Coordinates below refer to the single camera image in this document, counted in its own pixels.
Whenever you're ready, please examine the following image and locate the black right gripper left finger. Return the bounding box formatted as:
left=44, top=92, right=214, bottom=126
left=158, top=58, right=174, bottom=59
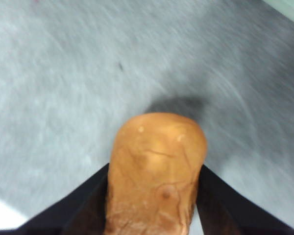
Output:
left=14, top=163, right=110, bottom=235

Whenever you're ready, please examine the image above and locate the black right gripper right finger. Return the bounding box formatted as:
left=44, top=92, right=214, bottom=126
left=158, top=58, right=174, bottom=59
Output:
left=196, top=164, right=294, bottom=235

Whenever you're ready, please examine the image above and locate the brown potato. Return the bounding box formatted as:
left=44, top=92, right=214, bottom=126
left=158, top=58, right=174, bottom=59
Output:
left=104, top=112, right=208, bottom=235

